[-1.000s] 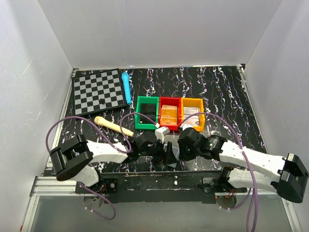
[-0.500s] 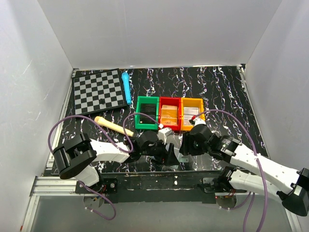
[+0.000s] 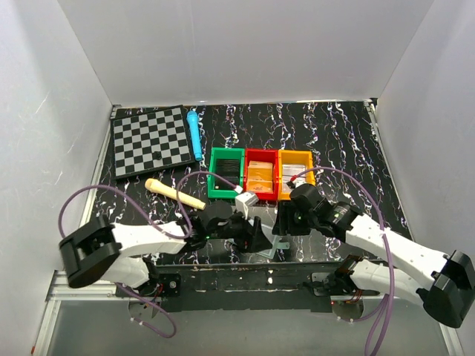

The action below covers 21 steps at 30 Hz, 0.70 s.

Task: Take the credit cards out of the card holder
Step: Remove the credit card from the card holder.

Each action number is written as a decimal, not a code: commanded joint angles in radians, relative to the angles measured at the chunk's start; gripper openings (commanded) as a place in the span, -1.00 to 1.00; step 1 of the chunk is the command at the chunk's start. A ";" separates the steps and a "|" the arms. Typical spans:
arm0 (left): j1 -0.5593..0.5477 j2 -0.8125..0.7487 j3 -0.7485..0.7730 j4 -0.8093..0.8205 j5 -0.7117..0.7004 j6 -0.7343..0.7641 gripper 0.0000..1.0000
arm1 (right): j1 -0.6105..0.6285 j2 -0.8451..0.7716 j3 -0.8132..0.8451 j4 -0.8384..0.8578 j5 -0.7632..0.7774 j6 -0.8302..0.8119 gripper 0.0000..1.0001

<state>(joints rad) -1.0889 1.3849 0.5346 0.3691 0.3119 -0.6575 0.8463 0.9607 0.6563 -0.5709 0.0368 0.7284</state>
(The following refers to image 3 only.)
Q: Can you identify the wooden stick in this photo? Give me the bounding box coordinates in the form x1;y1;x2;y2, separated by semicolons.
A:
145;178;206;210

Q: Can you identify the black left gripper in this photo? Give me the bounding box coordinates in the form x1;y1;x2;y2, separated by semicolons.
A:
206;207;272;253

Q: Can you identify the red plastic bin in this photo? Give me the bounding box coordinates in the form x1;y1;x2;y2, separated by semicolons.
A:
244;148;280;201

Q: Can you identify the green card holder wallet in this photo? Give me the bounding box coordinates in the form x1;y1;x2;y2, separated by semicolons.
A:
228;219;289;259

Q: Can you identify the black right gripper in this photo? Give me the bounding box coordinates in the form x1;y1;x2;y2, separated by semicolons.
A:
271;200;317;236

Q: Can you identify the grey black chessboard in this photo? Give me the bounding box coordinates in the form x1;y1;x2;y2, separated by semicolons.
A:
111;105;195;179

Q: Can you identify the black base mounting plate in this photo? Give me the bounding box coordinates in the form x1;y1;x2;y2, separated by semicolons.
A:
152;262;352;312

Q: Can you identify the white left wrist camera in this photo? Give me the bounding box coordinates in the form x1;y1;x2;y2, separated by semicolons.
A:
235;191;259;220

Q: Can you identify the green plastic bin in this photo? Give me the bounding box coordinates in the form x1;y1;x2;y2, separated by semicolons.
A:
207;147;245;200

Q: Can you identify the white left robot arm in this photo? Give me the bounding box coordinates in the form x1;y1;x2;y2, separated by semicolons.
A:
59;202;273;297

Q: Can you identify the grey printed card stack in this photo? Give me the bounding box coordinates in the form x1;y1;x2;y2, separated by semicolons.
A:
281;164;307;194

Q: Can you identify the orange plastic bin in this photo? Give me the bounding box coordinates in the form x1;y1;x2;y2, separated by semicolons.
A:
278;150;313;201

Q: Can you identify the blue toy microphone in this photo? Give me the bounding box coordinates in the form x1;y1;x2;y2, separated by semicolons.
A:
186;110;203;161

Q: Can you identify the black cards stack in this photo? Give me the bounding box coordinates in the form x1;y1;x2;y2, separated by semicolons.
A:
214;159;240;190

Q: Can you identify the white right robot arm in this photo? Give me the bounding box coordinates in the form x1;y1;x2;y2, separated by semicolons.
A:
272;183;474;329

